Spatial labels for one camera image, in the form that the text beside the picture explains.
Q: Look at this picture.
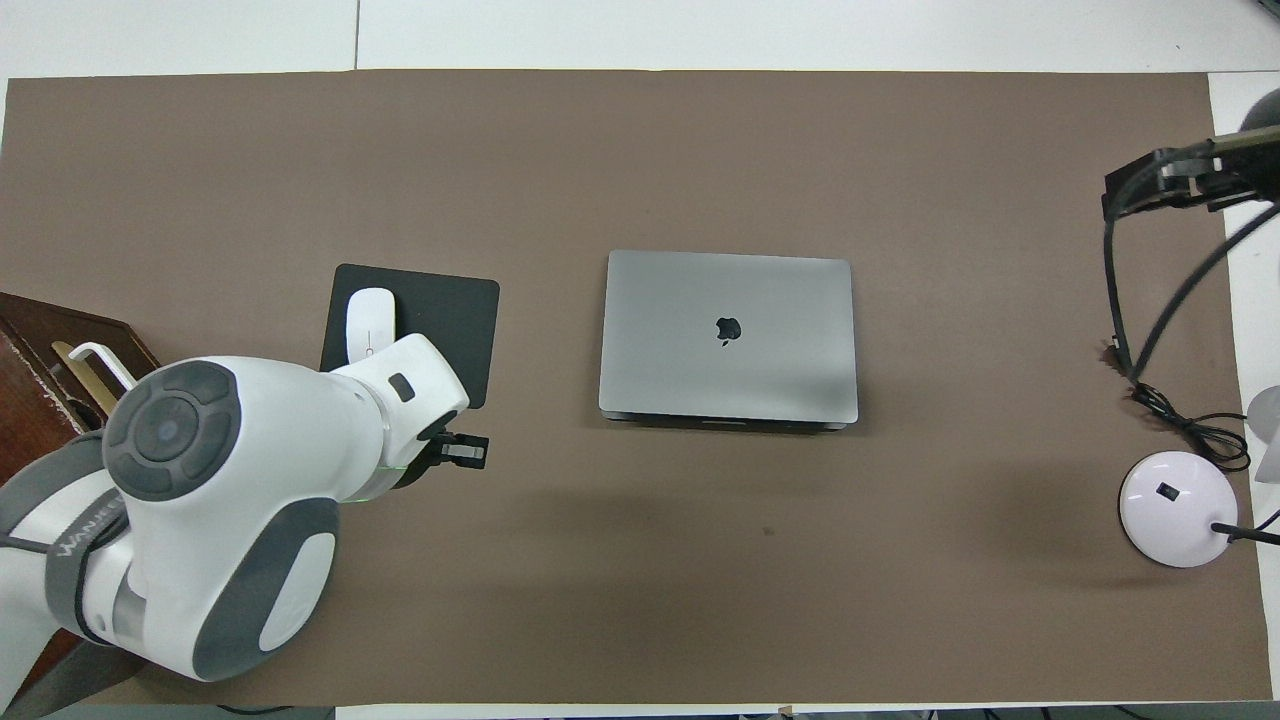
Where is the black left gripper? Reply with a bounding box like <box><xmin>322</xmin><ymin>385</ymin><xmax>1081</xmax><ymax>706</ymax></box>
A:
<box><xmin>398</xmin><ymin>430</ymin><xmax>489</xmax><ymax>491</ymax></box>

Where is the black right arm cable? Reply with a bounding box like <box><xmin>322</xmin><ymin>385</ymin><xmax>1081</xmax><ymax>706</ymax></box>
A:
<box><xmin>1103</xmin><ymin>165</ymin><xmax>1280</xmax><ymax>386</ymax></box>

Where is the black lamp power cable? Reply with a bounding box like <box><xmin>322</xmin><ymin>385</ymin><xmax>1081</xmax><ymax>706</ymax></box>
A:
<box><xmin>1103</xmin><ymin>340</ymin><xmax>1253</xmax><ymax>474</ymax></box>

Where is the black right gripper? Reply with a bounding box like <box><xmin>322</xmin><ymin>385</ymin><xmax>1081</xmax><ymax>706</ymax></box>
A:
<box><xmin>1104</xmin><ymin>140</ymin><xmax>1280</xmax><ymax>221</ymax></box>

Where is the white box handle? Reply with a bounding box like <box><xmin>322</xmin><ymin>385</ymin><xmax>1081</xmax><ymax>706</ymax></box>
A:
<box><xmin>68</xmin><ymin>342</ymin><xmax>138</xmax><ymax>393</ymax></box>

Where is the white desk lamp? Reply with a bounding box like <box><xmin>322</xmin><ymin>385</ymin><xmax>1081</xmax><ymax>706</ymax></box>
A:
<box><xmin>1118</xmin><ymin>385</ymin><xmax>1280</xmax><ymax>569</ymax></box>

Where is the brown table mat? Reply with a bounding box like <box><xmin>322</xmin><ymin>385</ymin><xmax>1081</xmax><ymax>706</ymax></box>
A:
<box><xmin>0</xmin><ymin>70</ymin><xmax>1273</xmax><ymax>706</ymax></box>

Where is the grey laptop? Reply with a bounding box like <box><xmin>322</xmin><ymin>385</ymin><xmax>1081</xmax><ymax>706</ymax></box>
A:
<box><xmin>598</xmin><ymin>249</ymin><xmax>860</xmax><ymax>431</ymax></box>

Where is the black mouse pad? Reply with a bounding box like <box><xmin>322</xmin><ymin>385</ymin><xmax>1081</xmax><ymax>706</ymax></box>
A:
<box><xmin>320</xmin><ymin>263</ymin><xmax>501</xmax><ymax>410</ymax></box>

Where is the brass handle plate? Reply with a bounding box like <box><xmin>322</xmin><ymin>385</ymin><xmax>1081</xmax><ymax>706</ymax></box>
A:
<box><xmin>52</xmin><ymin>341</ymin><xmax>111</xmax><ymax>416</ymax></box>

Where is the dark brown wooden box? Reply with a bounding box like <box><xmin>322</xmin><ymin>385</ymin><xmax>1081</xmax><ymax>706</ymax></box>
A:
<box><xmin>0</xmin><ymin>292</ymin><xmax>163</xmax><ymax>720</ymax></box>

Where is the white computer mouse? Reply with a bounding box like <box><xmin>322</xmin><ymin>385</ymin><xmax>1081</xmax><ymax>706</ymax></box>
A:
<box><xmin>345</xmin><ymin>287</ymin><xmax>399</xmax><ymax>366</ymax></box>

